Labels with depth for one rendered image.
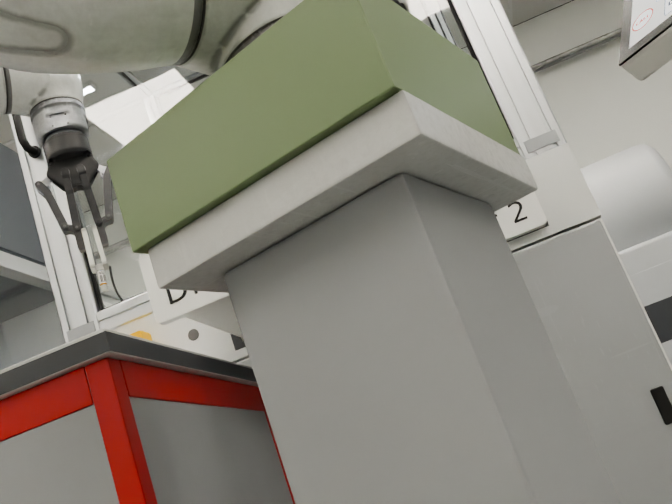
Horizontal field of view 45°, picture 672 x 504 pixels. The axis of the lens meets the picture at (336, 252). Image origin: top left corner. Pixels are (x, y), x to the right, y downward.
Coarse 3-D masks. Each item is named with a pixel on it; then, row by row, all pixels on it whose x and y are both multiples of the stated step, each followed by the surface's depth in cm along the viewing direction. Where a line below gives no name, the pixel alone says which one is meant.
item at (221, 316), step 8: (216, 304) 122; (224, 304) 124; (200, 312) 123; (208, 312) 125; (216, 312) 126; (224, 312) 128; (232, 312) 130; (200, 320) 128; (208, 320) 129; (216, 320) 131; (224, 320) 132; (232, 320) 134; (216, 328) 136; (224, 328) 137; (232, 328) 139; (240, 336) 146
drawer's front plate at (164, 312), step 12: (144, 264) 119; (144, 276) 118; (156, 288) 118; (156, 300) 117; (168, 300) 117; (180, 300) 116; (192, 300) 116; (204, 300) 116; (216, 300) 115; (156, 312) 117; (168, 312) 116; (180, 312) 116; (192, 312) 117
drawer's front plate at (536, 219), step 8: (520, 200) 141; (528, 200) 141; (536, 200) 140; (504, 208) 141; (512, 208) 141; (528, 208) 140; (536, 208) 140; (504, 216) 141; (512, 216) 141; (520, 216) 140; (528, 216) 140; (536, 216) 140; (544, 216) 139; (504, 224) 141; (512, 224) 140; (520, 224) 140; (528, 224) 140; (536, 224) 139; (544, 224) 139; (504, 232) 140; (512, 232) 140; (520, 232) 140; (528, 232) 141
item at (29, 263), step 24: (0, 144) 234; (0, 168) 229; (0, 192) 224; (24, 192) 237; (0, 216) 218; (24, 216) 231; (0, 240) 214; (24, 240) 226; (0, 264) 210; (24, 264) 221
